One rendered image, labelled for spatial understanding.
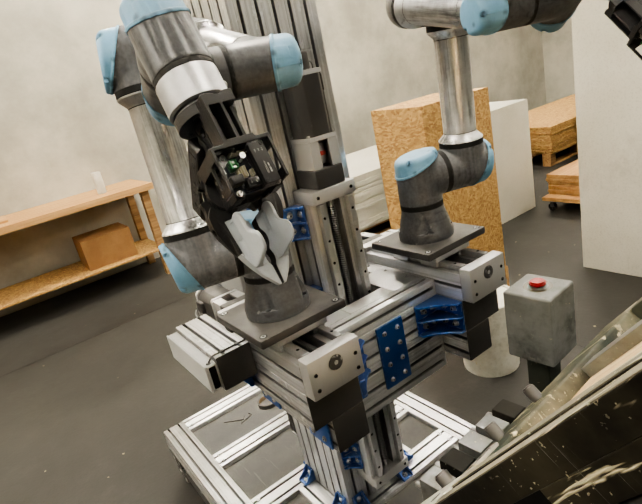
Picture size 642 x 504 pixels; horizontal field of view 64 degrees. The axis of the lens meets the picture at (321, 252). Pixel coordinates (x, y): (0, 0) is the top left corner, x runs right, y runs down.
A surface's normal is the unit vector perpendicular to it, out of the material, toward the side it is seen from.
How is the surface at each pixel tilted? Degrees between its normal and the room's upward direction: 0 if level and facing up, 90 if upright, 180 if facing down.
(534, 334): 90
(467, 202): 90
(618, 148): 90
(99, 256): 90
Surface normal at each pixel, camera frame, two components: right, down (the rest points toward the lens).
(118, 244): 0.58, 0.15
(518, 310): -0.74, 0.37
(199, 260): 0.29, 0.08
